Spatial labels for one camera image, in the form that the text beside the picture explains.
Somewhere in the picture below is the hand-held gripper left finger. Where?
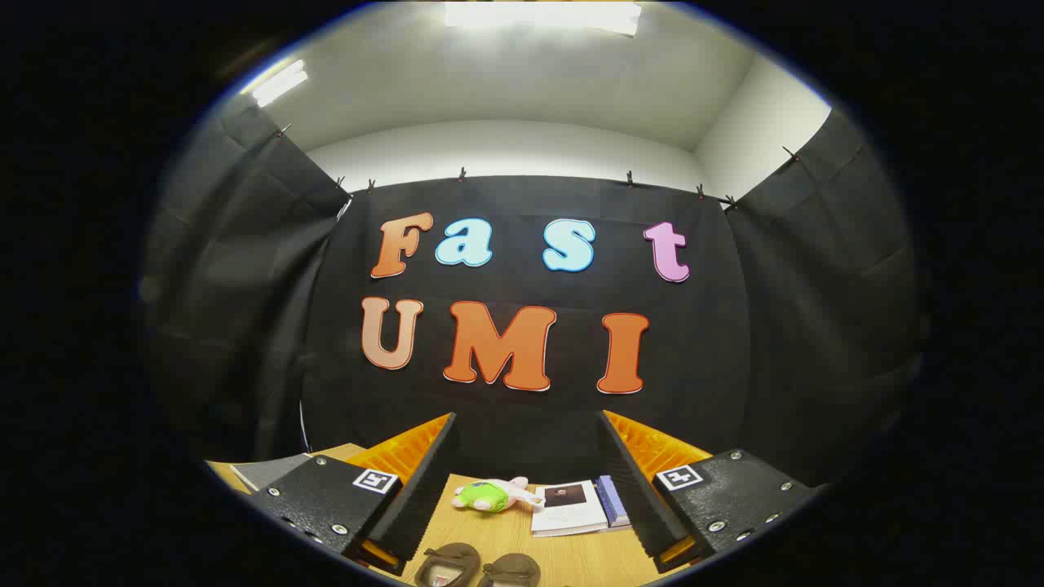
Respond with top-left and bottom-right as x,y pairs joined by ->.
249,412 -> 458,577

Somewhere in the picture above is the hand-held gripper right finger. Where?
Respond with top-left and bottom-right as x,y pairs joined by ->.
598,409 -> 821,574

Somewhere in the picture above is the brown fleece shoe with bow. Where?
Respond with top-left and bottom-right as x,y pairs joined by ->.
477,553 -> 541,587
414,542 -> 482,587

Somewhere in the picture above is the grey fabric storage box lid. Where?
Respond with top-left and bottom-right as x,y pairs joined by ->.
231,453 -> 312,492

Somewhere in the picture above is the grey fabric storage box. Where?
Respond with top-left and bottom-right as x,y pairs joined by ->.
231,453 -> 312,493

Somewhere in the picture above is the blue book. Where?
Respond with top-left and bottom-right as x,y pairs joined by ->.
595,475 -> 630,529

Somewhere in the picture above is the green and pink plush toy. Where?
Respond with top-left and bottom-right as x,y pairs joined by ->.
453,477 -> 546,513

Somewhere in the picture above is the white book with portrait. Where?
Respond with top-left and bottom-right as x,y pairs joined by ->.
531,480 -> 608,537

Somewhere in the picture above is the row of small cloth clips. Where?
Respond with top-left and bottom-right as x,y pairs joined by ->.
273,122 -> 804,211

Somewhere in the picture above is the narrow ceiling light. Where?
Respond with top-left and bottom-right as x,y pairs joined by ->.
249,59 -> 309,108

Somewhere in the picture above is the wide ceiling light panel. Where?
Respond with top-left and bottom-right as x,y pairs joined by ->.
445,0 -> 643,38

